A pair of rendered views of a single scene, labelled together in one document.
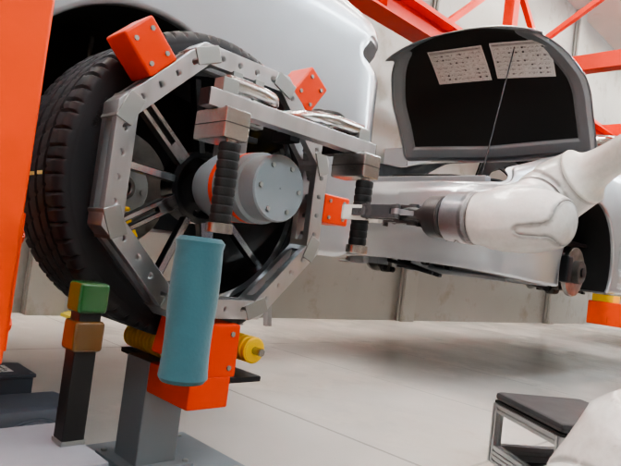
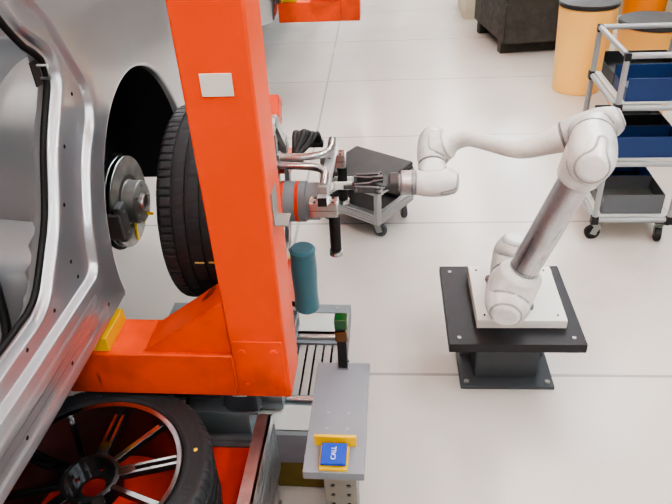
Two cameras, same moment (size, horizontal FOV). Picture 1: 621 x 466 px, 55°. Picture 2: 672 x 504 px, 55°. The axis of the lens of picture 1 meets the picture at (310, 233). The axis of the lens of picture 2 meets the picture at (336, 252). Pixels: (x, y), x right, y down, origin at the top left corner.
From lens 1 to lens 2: 178 cm
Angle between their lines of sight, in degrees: 52
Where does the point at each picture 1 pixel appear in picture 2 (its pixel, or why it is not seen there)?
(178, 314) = (309, 287)
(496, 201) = (431, 182)
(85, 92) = not seen: hidden behind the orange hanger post
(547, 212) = (454, 185)
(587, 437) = (507, 284)
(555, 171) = (441, 150)
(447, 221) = (406, 191)
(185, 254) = (306, 262)
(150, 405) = not seen: hidden behind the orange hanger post
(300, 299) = not seen: outside the picture
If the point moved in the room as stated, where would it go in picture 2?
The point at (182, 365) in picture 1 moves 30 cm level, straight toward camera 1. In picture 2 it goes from (315, 304) to (385, 337)
